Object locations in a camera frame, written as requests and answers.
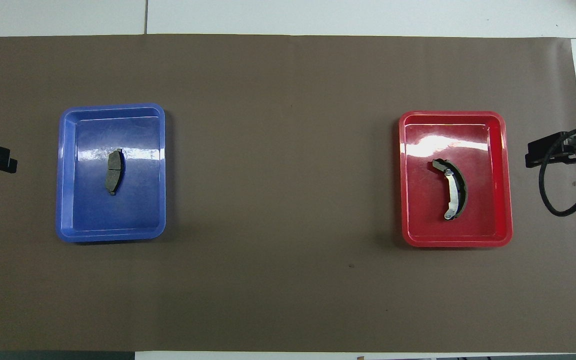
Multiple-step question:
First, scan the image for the curved brake shoe silver web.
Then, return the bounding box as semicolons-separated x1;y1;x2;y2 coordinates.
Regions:
431;158;469;221

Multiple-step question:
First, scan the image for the dark grey brake pad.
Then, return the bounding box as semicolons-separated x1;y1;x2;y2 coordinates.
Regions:
105;148;126;196

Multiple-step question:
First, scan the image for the red plastic tray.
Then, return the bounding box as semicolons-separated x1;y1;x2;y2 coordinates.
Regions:
398;110;513;248

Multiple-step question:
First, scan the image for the brown table mat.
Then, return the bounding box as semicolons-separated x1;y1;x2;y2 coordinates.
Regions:
0;34;576;353

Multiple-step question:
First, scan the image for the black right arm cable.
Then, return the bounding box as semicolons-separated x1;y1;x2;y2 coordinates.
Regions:
539;126;576;217

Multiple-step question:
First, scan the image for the blue plastic tray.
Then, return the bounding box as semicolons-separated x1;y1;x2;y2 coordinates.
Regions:
56;103;167;244

